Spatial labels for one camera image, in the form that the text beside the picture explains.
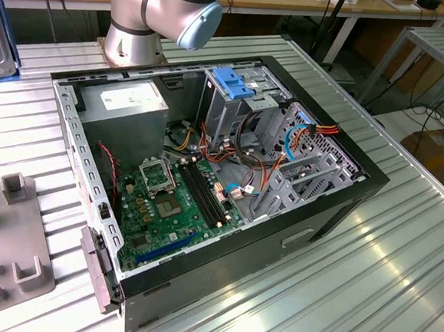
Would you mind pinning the grey metal drive cage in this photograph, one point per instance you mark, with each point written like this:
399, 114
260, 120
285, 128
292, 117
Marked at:
226, 116

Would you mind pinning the blue expansion slot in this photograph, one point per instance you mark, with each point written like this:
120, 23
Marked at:
165, 248

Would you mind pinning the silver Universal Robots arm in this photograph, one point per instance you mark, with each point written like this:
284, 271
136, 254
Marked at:
173, 4

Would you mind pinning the blue plastic drive latch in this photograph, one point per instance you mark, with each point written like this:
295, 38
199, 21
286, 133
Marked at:
232, 84

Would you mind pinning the grey parts rack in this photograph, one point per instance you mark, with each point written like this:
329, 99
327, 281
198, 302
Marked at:
13, 230

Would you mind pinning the black open PC case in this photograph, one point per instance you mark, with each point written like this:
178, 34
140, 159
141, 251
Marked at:
237, 259

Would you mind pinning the CPU socket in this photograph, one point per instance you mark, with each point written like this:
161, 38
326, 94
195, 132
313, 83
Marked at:
156, 176

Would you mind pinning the black case fan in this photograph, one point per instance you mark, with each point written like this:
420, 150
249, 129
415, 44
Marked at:
104, 172

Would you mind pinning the black stand pole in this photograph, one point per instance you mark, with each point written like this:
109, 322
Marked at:
333, 32

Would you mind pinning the small black device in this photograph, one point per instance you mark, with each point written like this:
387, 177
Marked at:
427, 2

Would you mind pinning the grey metal disk bay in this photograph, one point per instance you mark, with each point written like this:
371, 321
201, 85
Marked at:
346, 176

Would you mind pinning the brown and white item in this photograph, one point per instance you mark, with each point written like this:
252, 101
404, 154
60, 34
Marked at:
398, 2

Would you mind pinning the white board power socket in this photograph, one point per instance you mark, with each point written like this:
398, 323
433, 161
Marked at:
129, 188

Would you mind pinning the green motherboard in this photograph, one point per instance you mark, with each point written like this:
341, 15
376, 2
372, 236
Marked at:
186, 224

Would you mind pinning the wooden workbench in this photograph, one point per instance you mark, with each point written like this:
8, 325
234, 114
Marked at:
281, 3

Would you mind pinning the pink board connector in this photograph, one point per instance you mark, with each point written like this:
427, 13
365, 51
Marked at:
220, 193

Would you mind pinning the large brown cardboard box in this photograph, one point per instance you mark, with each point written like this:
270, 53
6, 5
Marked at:
438, 152

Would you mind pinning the black RAM slot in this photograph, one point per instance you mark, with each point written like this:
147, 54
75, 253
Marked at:
196, 194
215, 196
202, 195
209, 195

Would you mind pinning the square silver chipset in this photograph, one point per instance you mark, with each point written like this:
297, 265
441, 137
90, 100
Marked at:
168, 208

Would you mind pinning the grey power supply unit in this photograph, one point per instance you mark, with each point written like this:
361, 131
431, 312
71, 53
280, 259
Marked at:
125, 127

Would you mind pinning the grey case latch panel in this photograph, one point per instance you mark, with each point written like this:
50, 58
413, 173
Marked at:
95, 263

